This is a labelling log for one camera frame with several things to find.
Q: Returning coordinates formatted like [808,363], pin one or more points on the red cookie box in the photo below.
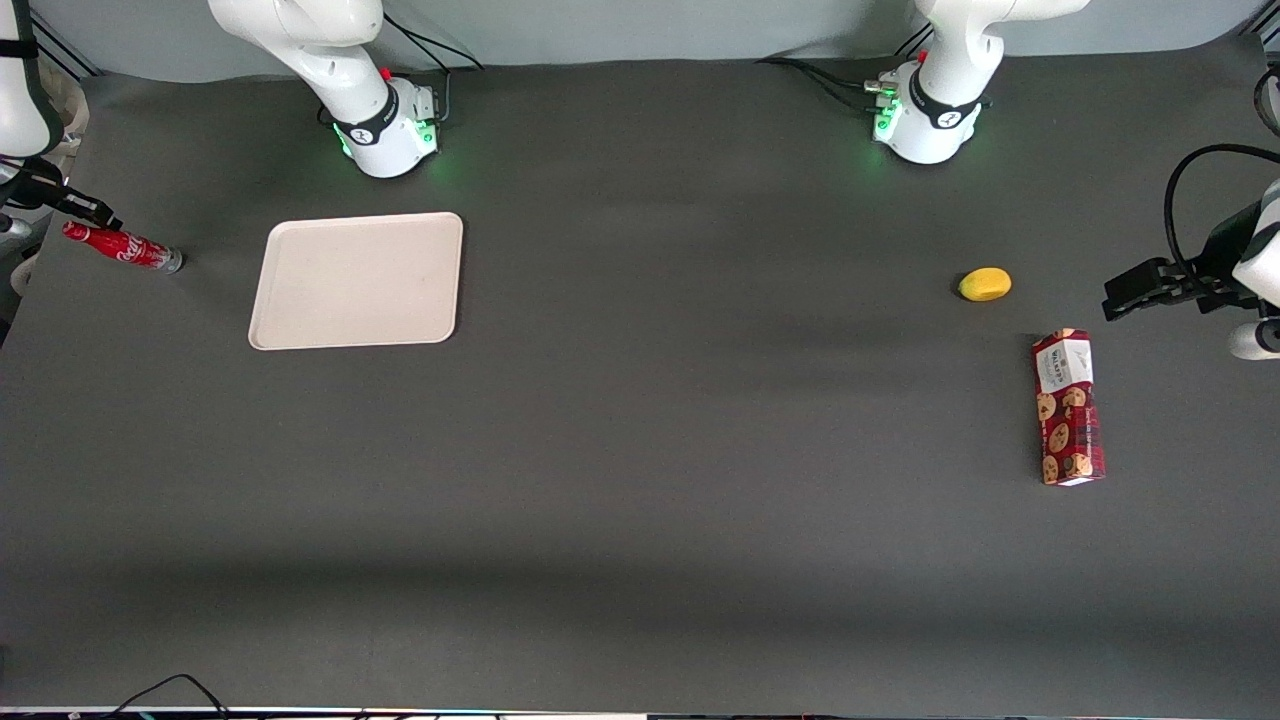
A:
[1070,420]

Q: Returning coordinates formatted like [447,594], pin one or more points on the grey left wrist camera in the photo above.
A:
[1255,340]

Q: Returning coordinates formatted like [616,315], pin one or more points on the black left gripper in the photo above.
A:
[1222,245]

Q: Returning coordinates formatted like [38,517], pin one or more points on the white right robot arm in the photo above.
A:
[345,60]

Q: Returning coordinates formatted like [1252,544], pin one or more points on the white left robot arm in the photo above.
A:
[950,90]

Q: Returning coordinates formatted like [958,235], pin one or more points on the yellow lemon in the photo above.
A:
[985,284]

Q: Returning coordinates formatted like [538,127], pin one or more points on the red coke bottle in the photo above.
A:
[135,250]

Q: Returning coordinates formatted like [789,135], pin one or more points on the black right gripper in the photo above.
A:
[50,193]

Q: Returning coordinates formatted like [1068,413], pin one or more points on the cream plastic tray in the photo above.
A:
[355,280]

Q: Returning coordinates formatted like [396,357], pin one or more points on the dark grey table mat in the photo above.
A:
[640,450]

